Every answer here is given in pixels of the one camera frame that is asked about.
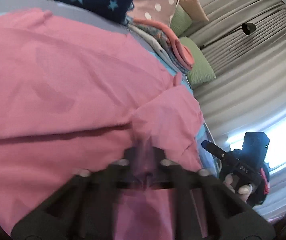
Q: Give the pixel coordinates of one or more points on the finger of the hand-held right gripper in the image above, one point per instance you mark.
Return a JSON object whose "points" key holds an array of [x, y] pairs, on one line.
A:
{"points": [[214, 148]]}

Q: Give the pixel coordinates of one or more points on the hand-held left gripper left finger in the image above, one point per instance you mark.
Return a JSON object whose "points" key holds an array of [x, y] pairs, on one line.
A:
{"points": [[126, 170]]}

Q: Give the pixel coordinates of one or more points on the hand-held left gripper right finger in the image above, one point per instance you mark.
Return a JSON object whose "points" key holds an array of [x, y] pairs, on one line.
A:
{"points": [[163, 170]]}

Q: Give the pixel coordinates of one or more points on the pink garment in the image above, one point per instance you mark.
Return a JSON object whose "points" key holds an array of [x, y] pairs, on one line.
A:
{"points": [[70, 92]]}

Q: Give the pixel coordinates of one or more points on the stack of folded patterned clothes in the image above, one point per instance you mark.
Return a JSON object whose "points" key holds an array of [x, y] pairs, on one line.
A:
{"points": [[158, 45]]}

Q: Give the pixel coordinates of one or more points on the person's right hand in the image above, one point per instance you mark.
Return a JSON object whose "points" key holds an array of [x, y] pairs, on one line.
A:
{"points": [[244, 188]]}

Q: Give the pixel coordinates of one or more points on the grey curtain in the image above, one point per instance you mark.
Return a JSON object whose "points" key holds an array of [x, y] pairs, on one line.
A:
{"points": [[245, 80]]}

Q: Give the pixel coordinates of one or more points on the green pillow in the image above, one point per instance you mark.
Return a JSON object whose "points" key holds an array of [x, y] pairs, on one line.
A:
{"points": [[180, 21], [199, 62]]}

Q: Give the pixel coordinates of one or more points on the coral folded garment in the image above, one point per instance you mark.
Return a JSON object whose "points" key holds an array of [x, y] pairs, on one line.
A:
{"points": [[180, 47]]}

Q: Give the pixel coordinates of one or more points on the black lamp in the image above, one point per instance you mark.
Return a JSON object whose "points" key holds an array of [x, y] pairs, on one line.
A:
{"points": [[248, 28]]}

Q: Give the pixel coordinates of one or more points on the beige pillow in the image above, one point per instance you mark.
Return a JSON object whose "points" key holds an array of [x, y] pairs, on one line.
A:
{"points": [[194, 7]]}

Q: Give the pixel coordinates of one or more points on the pink polka dot sheet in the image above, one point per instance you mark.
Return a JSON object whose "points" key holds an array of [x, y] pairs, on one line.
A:
{"points": [[155, 2]]}

